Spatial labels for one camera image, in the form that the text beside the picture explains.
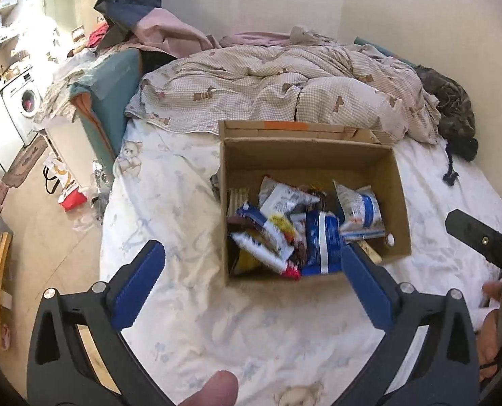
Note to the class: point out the person's left hand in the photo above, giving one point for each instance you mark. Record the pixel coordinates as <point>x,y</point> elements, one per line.
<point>217,391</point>

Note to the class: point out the patterned cloth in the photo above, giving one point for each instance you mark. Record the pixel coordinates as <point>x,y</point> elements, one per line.
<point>65,89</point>

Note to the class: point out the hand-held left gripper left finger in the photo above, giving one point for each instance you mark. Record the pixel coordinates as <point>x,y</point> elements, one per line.
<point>139,287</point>

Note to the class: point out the person's right hand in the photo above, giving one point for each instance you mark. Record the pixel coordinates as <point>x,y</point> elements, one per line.
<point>487,346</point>

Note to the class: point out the white side cabinet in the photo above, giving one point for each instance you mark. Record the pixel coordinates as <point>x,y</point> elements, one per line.
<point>73,148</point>

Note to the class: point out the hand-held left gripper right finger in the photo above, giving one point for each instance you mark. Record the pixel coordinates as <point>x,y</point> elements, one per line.
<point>365,287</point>

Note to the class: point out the brown cardboard box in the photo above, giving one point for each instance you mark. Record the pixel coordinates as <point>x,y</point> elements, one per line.
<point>386,177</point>

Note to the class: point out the white and blue snack packet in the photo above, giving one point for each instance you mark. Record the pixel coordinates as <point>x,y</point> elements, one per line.
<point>359,211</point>

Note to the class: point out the dark blue snack packet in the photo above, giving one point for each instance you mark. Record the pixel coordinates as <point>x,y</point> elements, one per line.
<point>323,241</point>

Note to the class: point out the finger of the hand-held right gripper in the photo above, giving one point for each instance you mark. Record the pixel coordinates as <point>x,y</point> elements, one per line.
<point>483,241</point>

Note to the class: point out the pink cloth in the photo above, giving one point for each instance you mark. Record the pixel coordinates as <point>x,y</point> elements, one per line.
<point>170,34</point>

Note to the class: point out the pink blanket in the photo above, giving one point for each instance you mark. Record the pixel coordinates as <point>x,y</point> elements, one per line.
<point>255,40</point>

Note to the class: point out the camouflage garment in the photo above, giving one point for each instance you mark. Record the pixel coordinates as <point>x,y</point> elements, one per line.
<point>449,105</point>

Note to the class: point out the white red-ended snack packet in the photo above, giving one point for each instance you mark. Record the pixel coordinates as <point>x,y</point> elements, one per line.
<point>268,259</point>

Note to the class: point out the teal pillow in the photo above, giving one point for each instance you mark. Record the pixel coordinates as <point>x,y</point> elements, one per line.
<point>382,50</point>

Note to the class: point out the checked bear-print duvet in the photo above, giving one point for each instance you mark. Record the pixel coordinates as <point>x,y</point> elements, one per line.
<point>276,84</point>

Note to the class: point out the red clothing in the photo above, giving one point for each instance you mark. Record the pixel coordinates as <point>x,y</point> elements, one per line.
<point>98,36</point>

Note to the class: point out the beige stick snack packet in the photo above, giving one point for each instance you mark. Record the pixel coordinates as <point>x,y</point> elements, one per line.
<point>239,201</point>

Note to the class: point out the clear plastic bag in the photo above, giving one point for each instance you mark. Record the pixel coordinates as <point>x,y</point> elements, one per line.
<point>101,190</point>

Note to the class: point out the brown floor mat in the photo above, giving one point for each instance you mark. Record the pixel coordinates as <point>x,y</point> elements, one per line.
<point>24,163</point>

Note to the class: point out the grey cloth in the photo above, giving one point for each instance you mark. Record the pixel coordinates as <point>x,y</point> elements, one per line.
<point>216,181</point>

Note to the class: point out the white washing machine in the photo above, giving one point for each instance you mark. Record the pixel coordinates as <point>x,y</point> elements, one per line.
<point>24,101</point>

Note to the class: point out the teal headboard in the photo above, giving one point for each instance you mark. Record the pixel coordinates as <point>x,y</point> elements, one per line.
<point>107,101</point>

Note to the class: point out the red and white shopping bag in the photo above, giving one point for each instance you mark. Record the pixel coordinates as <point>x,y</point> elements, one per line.
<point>67,190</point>

